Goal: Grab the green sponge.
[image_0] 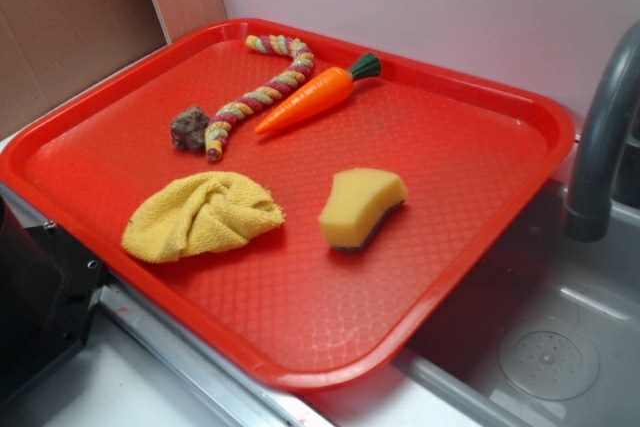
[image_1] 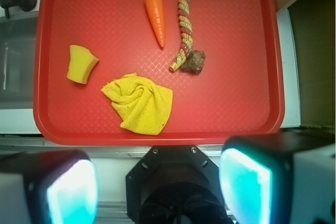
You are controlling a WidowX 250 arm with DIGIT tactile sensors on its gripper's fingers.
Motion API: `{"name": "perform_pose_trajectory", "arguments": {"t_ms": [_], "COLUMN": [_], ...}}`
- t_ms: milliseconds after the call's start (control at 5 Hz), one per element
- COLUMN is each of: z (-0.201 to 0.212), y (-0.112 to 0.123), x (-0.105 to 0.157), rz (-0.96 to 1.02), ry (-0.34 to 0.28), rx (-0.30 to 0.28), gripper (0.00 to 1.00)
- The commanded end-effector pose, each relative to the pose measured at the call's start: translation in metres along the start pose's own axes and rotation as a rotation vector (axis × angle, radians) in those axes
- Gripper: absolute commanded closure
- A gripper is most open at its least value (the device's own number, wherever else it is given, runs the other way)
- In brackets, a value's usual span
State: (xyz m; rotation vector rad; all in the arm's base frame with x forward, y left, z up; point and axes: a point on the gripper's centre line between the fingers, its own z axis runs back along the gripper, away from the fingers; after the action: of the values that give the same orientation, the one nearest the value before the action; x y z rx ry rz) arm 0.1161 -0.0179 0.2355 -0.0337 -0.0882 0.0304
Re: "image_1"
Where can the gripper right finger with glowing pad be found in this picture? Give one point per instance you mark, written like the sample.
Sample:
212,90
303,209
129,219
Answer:
286,177

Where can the brown rock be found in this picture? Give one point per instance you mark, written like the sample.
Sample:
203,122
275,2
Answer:
195,62

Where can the metal sink basin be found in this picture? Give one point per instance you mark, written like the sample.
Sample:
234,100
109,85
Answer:
18,41

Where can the orange toy carrot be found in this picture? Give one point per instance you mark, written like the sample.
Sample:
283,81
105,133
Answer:
155,11

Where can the red plastic tray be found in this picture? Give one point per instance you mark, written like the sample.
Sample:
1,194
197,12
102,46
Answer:
239,91

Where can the twisted multicolour rope toy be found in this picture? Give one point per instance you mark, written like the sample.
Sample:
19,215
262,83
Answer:
187,39

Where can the yellow-green sponge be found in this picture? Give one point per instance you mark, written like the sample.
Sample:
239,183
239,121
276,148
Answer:
81,64

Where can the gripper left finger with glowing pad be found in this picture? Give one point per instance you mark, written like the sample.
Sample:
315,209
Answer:
49,187

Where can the yellow microfiber cloth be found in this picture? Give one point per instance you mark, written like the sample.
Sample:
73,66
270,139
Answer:
143,106

